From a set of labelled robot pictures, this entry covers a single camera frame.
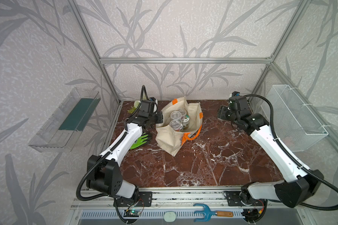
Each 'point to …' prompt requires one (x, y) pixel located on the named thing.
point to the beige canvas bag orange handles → (171, 141)
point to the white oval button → (169, 216)
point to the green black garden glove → (140, 141)
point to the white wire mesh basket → (295, 125)
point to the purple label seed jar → (183, 112)
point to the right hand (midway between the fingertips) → (220, 109)
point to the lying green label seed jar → (185, 121)
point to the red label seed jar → (175, 125)
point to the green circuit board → (131, 213)
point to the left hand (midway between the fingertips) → (161, 115)
